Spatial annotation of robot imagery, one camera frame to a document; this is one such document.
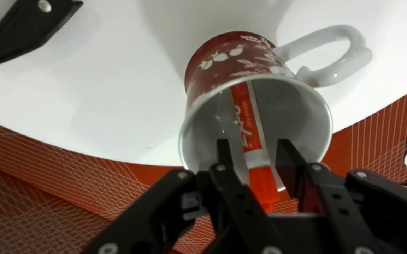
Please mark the black orange bar clamp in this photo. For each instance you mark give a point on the black orange bar clamp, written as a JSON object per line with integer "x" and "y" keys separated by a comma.
{"x": 24, "y": 28}

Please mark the red white mug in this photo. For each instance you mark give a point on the red white mug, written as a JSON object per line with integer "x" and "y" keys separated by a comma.
{"x": 221, "y": 61}

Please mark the orange patterned sofa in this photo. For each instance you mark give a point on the orange patterned sofa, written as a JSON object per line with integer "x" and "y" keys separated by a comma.
{"x": 48, "y": 198}

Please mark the orange white marker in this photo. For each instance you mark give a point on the orange white marker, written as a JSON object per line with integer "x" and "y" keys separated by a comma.
{"x": 247, "y": 127}

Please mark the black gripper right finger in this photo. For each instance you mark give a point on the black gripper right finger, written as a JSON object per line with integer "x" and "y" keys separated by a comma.
{"x": 316, "y": 188}

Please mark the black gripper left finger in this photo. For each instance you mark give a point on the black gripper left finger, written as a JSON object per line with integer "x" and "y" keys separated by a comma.
{"x": 226, "y": 188}

